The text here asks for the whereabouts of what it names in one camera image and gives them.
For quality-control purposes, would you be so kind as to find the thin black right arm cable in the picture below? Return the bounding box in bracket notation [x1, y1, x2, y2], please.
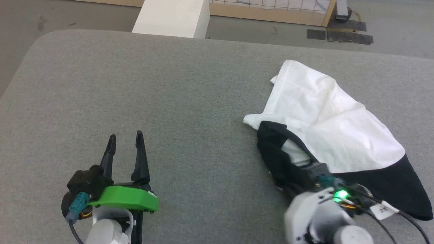
[353, 203, 399, 244]

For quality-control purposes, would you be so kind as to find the small black floor tape patch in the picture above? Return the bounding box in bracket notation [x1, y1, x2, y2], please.
[307, 29, 327, 40]

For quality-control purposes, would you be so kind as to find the black cable teal connector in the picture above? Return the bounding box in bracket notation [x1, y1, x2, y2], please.
[65, 191, 91, 244]
[320, 176, 430, 244]

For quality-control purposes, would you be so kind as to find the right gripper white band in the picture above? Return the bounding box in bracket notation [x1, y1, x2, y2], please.
[284, 185, 373, 244]

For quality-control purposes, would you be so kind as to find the white rectangular block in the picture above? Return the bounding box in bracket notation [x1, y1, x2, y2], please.
[132, 0, 211, 39]

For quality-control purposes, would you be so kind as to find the white and black garment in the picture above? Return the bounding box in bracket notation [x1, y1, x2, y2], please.
[243, 60, 434, 221]

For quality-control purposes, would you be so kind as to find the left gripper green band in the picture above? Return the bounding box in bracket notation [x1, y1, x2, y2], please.
[89, 130, 159, 213]

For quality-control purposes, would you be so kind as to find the right black cable teal connector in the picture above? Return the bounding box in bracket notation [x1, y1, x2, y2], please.
[320, 176, 430, 244]

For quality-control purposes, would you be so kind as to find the wooden frame with wire mesh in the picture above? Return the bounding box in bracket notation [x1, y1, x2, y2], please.
[73, 0, 337, 27]

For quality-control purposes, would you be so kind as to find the left black cable teal connector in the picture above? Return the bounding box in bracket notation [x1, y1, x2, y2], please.
[65, 191, 91, 244]

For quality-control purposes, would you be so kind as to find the white cable label tag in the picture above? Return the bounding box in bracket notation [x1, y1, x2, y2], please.
[370, 201, 400, 220]

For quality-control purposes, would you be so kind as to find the large black floor tape patch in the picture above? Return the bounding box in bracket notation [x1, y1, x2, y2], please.
[327, 20, 374, 45]

